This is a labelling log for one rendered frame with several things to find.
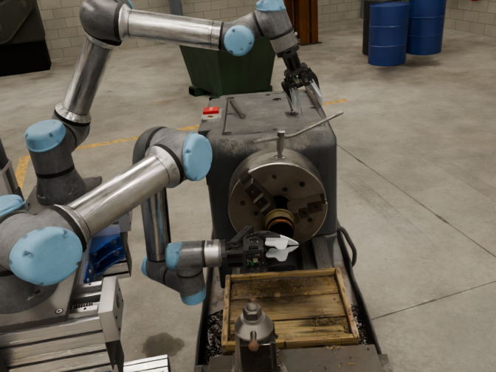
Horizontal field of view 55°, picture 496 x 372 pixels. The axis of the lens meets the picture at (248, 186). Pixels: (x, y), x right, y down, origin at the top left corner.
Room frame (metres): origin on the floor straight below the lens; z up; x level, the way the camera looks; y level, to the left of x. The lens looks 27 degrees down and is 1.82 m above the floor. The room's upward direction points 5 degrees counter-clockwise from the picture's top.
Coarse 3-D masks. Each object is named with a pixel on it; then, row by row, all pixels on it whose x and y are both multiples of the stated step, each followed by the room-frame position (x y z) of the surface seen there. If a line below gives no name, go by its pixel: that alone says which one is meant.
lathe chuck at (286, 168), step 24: (240, 168) 1.38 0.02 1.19; (264, 168) 1.30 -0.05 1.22; (288, 168) 1.30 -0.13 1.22; (312, 168) 1.35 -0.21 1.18; (240, 192) 1.30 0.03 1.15; (288, 192) 1.30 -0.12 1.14; (312, 192) 1.30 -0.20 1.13; (240, 216) 1.31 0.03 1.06; (264, 216) 1.30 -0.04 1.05; (312, 216) 1.30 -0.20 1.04
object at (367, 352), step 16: (288, 352) 0.81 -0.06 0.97; (304, 352) 0.81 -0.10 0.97; (320, 352) 0.80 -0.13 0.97; (336, 352) 0.80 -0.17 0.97; (352, 352) 0.80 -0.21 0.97; (368, 352) 0.79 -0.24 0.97; (224, 368) 0.79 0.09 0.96; (288, 368) 0.77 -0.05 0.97; (304, 368) 0.76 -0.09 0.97; (320, 368) 0.76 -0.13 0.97; (336, 368) 0.75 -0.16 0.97; (352, 368) 0.75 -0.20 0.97; (368, 368) 0.75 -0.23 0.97
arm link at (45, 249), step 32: (160, 128) 1.16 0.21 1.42; (160, 160) 1.03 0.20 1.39; (192, 160) 1.05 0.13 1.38; (96, 192) 0.91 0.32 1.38; (128, 192) 0.93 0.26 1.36; (0, 224) 0.81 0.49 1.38; (32, 224) 0.79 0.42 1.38; (64, 224) 0.81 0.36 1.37; (96, 224) 0.86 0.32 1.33; (0, 256) 0.77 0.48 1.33; (32, 256) 0.73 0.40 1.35; (64, 256) 0.77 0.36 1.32
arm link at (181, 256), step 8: (168, 248) 1.09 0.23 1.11; (176, 248) 1.08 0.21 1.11; (184, 248) 1.08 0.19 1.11; (192, 248) 1.08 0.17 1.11; (200, 248) 1.07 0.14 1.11; (168, 256) 1.07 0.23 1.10; (176, 256) 1.06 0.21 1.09; (184, 256) 1.06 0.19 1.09; (192, 256) 1.06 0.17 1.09; (200, 256) 1.06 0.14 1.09; (168, 264) 1.06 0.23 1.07; (176, 264) 1.06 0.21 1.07; (184, 264) 1.06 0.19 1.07; (192, 264) 1.06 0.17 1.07; (200, 264) 1.06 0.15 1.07; (176, 272) 1.08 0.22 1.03; (184, 272) 1.06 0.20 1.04; (192, 272) 1.06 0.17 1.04
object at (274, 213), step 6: (276, 210) 1.21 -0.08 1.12; (282, 210) 1.21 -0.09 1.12; (270, 216) 1.20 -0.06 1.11; (276, 216) 1.18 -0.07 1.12; (282, 216) 1.18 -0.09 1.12; (288, 216) 1.19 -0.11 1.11; (264, 222) 1.22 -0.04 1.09; (270, 222) 1.18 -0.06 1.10; (276, 222) 1.16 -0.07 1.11; (282, 222) 1.16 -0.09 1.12; (288, 222) 1.16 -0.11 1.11; (294, 222) 1.21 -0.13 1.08; (270, 228) 1.16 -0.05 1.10; (276, 228) 1.22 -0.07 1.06; (282, 228) 1.22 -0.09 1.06; (288, 228) 1.15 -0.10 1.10; (282, 234) 1.19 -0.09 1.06; (288, 234) 1.17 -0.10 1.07
